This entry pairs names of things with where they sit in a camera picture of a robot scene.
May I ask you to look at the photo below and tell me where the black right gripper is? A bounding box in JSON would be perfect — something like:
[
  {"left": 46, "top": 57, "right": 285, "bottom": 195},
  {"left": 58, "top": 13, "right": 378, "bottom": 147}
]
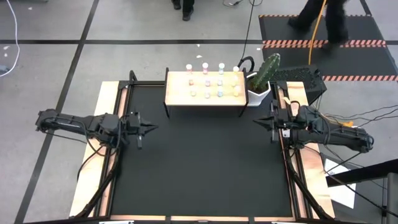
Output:
[{"left": 252, "top": 99, "right": 294, "bottom": 144}]

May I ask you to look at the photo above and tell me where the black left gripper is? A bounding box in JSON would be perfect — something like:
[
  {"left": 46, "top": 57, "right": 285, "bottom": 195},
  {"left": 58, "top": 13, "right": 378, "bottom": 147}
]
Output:
[{"left": 126, "top": 111, "right": 159, "bottom": 150}]

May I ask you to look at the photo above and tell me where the white plant pot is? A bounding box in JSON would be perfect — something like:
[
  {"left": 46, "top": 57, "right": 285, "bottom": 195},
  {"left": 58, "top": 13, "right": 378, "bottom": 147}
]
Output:
[{"left": 245, "top": 72, "right": 272, "bottom": 108}]

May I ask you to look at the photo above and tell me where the green cactus plant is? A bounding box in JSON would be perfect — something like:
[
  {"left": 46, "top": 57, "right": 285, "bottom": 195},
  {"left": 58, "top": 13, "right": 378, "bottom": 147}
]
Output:
[{"left": 250, "top": 52, "right": 281, "bottom": 93}]

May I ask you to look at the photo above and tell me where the black speckled box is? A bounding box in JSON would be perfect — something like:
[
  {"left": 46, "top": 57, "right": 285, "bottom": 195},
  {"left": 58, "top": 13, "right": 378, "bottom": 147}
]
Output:
[{"left": 273, "top": 64, "right": 328, "bottom": 105}]

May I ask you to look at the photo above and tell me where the black table mat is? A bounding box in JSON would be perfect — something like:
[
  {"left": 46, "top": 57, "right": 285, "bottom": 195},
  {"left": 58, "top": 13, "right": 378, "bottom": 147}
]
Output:
[{"left": 110, "top": 85, "right": 295, "bottom": 218}]

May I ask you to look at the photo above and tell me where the white paper sheet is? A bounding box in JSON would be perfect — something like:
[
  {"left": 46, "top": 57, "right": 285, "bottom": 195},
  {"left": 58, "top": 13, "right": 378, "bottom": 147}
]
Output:
[{"left": 323, "top": 158, "right": 357, "bottom": 209}]

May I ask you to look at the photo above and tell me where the person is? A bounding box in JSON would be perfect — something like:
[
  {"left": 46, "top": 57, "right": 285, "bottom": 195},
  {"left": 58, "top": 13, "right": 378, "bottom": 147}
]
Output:
[
  {"left": 171, "top": 0, "right": 196, "bottom": 22},
  {"left": 287, "top": 0, "right": 351, "bottom": 52}
]

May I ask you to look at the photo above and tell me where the black hazard-striped floor mat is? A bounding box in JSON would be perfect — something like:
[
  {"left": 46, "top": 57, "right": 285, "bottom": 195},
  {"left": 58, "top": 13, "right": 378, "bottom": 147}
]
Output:
[{"left": 258, "top": 14, "right": 398, "bottom": 82}]

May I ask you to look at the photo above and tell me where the black aluminium table frame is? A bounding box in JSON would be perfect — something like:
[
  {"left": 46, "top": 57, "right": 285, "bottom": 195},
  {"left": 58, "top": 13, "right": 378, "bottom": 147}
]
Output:
[{"left": 73, "top": 70, "right": 336, "bottom": 223}]

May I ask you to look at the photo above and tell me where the wooden shelf black frame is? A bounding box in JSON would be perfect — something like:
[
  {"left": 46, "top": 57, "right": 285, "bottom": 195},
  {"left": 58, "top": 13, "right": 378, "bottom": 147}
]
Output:
[{"left": 164, "top": 67, "right": 249, "bottom": 118}]

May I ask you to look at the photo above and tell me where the black hanging cable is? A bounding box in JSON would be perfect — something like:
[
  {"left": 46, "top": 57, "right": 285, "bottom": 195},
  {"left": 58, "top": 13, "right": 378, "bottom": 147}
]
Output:
[{"left": 237, "top": 0, "right": 256, "bottom": 73}]

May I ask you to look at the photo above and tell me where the yellow cable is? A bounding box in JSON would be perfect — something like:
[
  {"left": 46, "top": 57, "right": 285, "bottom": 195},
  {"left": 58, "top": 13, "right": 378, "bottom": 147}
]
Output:
[{"left": 308, "top": 0, "right": 327, "bottom": 66}]

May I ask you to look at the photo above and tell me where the white floor cable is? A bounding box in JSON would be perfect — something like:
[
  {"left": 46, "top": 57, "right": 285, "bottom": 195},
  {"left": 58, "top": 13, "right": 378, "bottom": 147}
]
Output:
[{"left": 0, "top": 0, "right": 21, "bottom": 78}]

